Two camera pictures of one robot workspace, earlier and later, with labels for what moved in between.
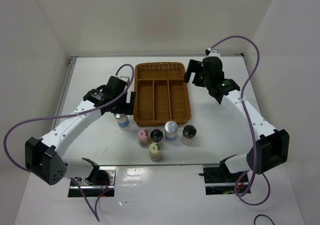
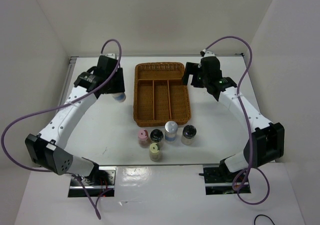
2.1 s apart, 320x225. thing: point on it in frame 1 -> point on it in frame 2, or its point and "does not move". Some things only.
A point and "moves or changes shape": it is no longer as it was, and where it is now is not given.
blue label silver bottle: (170, 133) does not move
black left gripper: (126, 108) -> (119, 87)
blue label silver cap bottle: (123, 121) moves or changes shape
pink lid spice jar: (143, 138) does not move
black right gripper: (194, 66) does not move
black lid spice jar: (156, 136) does not move
